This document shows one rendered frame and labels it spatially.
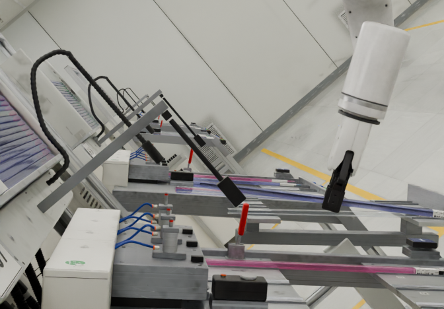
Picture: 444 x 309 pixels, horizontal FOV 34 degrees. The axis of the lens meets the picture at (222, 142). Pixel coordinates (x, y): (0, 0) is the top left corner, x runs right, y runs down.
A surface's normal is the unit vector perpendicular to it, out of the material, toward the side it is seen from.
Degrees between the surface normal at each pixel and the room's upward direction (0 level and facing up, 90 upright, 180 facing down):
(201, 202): 90
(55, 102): 90
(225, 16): 90
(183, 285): 90
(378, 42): 75
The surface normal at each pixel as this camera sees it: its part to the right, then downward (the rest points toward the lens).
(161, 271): 0.11, 0.06
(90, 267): 0.07, -1.00
